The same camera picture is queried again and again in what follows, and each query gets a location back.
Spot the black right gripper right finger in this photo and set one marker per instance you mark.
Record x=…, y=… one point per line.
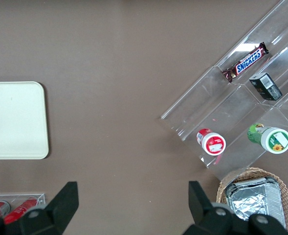
x=207, y=220

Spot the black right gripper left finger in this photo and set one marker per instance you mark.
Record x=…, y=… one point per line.
x=53, y=215

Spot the small wicker basket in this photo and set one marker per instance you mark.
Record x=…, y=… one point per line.
x=284, y=193

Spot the cream plastic serving tray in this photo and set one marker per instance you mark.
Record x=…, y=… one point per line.
x=14, y=120

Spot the clear acrylic bottle rack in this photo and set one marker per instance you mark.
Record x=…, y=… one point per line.
x=39, y=197

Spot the aluminium foil container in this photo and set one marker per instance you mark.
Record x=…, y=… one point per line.
x=253, y=195

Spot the red lidded cup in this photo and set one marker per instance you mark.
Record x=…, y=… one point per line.
x=213, y=144

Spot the green lidded cup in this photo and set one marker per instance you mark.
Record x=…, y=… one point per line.
x=275, y=140

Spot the clear acrylic stepped stand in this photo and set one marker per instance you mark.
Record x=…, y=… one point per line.
x=202, y=98

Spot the small black carton box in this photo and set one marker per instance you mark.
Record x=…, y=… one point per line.
x=266, y=86

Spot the Snickers chocolate bar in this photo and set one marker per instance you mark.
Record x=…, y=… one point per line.
x=247, y=61

